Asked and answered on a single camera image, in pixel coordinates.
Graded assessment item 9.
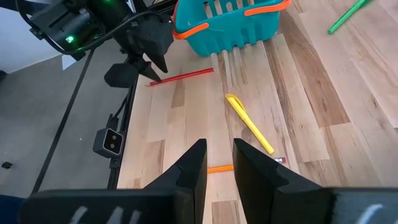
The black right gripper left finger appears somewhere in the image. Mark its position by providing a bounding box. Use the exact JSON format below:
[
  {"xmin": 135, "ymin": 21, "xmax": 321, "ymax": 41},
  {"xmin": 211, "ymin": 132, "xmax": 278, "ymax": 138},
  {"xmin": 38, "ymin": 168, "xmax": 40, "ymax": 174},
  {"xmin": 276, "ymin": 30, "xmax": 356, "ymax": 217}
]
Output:
[{"xmin": 143, "ymin": 138, "xmax": 208, "ymax": 224}]

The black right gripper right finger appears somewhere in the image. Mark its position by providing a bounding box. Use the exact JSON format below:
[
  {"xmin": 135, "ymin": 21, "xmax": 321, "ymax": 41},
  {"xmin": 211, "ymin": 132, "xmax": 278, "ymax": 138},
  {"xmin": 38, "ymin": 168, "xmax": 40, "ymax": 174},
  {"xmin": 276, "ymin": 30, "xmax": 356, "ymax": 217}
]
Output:
[{"xmin": 233, "ymin": 138, "xmax": 333, "ymax": 224}]

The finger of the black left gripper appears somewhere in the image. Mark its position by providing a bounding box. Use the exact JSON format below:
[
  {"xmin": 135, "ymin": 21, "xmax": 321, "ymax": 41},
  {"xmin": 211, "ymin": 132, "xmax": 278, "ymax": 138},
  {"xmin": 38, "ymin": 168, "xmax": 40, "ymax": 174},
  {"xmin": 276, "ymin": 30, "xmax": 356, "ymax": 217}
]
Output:
[
  {"xmin": 133, "ymin": 57, "xmax": 163, "ymax": 83},
  {"xmin": 145, "ymin": 54, "xmax": 169, "ymax": 74}
]

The red pencil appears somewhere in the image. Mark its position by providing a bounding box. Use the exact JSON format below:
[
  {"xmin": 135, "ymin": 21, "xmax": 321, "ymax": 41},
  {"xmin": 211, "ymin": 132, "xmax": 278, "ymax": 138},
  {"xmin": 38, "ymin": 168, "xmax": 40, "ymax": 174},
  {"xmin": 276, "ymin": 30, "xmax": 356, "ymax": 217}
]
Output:
[{"xmin": 145, "ymin": 67, "xmax": 216, "ymax": 88}]

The orange pencil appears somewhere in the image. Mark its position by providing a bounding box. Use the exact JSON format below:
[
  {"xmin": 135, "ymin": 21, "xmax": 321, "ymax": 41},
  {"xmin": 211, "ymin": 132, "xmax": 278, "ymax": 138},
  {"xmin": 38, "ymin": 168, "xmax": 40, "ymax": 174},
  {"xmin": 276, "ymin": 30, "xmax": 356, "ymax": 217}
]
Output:
[{"xmin": 207, "ymin": 156, "xmax": 287, "ymax": 175}]

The yellow pen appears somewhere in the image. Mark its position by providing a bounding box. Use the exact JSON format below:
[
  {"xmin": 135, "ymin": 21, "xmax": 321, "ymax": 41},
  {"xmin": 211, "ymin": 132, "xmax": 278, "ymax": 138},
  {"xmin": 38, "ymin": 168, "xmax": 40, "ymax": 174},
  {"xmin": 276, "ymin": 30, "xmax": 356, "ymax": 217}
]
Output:
[{"xmin": 224, "ymin": 93, "xmax": 275, "ymax": 156}]

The green pen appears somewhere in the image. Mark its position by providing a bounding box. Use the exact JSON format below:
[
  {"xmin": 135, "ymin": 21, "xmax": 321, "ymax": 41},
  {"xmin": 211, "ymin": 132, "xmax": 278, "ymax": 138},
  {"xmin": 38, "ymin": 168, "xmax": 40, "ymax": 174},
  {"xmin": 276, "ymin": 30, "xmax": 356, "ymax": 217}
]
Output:
[{"xmin": 327, "ymin": 0, "xmax": 371, "ymax": 35}]

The teal basket orange rim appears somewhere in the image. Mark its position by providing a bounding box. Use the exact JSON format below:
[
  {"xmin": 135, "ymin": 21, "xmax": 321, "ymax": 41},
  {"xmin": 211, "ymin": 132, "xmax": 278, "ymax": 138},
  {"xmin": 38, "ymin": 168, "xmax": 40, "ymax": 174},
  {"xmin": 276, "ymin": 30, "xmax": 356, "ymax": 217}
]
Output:
[{"xmin": 172, "ymin": 0, "xmax": 293, "ymax": 58}]

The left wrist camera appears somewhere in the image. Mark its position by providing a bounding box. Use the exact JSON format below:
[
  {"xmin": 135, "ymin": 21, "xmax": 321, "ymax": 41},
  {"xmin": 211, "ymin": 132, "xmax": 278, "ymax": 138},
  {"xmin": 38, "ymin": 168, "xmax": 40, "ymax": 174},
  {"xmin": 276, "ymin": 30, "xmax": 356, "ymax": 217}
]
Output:
[{"xmin": 103, "ymin": 62, "xmax": 140, "ymax": 89}]

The black aluminium frame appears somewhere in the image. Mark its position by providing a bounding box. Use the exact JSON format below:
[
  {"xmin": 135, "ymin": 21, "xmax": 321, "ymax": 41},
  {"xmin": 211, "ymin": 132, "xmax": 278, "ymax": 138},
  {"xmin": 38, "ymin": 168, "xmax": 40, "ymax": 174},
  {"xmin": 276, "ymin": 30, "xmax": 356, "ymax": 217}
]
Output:
[{"xmin": 30, "ymin": 48, "xmax": 141, "ymax": 194}]

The table-level camera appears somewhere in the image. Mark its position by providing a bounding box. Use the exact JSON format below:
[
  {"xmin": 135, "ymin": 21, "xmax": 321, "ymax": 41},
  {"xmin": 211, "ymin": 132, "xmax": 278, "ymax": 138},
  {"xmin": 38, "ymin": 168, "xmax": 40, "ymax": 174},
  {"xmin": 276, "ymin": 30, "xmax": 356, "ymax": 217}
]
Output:
[{"xmin": 92, "ymin": 127, "xmax": 126, "ymax": 159}]

